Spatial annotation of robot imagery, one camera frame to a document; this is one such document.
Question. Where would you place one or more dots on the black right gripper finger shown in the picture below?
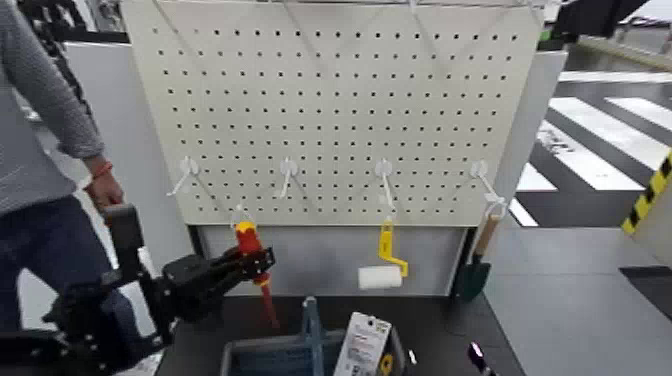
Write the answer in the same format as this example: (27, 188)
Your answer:
(478, 357)

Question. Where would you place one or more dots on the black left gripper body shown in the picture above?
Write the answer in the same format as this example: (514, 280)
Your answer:
(197, 283)

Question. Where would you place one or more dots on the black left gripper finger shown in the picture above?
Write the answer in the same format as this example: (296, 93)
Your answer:
(257, 272)
(252, 257)

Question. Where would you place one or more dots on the red yellow screwdriver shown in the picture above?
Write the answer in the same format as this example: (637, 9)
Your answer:
(248, 239)

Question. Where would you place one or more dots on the grey sleeved person forearm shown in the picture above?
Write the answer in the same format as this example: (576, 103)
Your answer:
(47, 84)

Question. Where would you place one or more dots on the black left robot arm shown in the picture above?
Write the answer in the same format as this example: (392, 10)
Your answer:
(105, 315)

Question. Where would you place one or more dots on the grey plastic crate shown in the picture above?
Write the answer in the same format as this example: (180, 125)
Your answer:
(233, 357)

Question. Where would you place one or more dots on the person's bare hand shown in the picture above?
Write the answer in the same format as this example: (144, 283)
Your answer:
(105, 189)

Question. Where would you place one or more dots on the small white object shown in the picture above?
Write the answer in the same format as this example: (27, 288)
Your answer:
(412, 357)

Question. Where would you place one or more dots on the white pegboard hook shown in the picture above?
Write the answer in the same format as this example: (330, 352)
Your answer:
(187, 170)
(480, 172)
(287, 170)
(384, 173)

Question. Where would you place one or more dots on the white packaged card item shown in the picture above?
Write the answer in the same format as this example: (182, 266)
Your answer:
(362, 344)

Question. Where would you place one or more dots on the red wristband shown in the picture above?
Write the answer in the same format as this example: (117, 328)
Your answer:
(102, 170)

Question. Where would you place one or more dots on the white perforated pegboard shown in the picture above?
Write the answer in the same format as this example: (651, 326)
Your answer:
(336, 105)

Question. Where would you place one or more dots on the yellow black hazard striped post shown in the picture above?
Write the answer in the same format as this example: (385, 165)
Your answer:
(646, 197)

